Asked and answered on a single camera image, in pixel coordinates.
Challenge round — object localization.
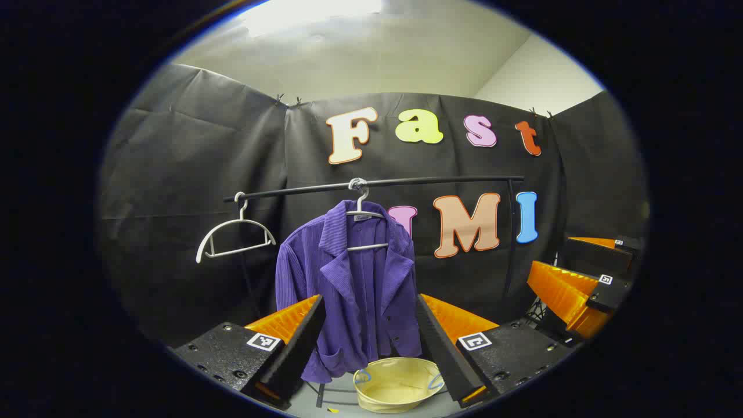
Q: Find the white plastic hanger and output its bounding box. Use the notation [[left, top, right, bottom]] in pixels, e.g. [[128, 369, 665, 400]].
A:
[[347, 179, 389, 251], [196, 192, 277, 264]]

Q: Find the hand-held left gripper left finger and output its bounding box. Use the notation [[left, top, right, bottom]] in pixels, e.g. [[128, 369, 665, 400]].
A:
[[173, 294, 327, 410]]

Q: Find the purple ribbed jacket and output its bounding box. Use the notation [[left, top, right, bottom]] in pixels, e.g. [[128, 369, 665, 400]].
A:
[[275, 200, 423, 384]]

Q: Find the black clothes rack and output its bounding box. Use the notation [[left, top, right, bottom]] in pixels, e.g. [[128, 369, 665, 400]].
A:
[[223, 175, 525, 408]]

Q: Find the black backdrop cloth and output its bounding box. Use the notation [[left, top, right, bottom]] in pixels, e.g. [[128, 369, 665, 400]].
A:
[[99, 63, 650, 349]]

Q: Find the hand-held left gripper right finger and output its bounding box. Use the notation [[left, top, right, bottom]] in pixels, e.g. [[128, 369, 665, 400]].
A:
[[415, 293, 574, 408]]

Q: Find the cream laundry hamper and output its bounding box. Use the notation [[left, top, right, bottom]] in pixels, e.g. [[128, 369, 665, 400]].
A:
[[352, 357, 446, 414]]

